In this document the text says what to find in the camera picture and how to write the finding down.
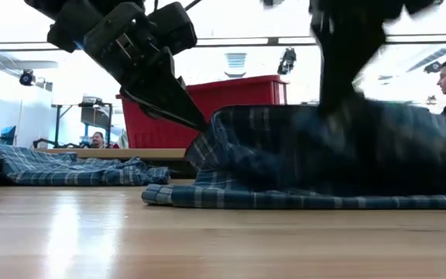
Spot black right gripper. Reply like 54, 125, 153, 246
310, 0, 437, 116

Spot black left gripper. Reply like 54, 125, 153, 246
23, 0, 209, 132

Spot blue plaid garment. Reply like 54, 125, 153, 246
141, 95, 446, 211

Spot blue plaid pajama pants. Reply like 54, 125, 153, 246
0, 143, 171, 187

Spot red plastic laundry bin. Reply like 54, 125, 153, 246
116, 74, 289, 150

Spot black ceiling spotlight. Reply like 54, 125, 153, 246
276, 48, 297, 76
424, 60, 442, 74
19, 69, 36, 87

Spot black metal background table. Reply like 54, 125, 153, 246
51, 98, 115, 149

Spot square ceiling vent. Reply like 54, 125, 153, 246
225, 53, 249, 78

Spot ceiling air vent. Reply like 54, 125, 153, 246
407, 43, 446, 73

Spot long ceiling light fixture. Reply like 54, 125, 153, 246
0, 33, 446, 51

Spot blue chair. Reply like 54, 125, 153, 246
0, 125, 17, 146

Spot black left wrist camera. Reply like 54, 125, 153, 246
147, 2, 199, 56

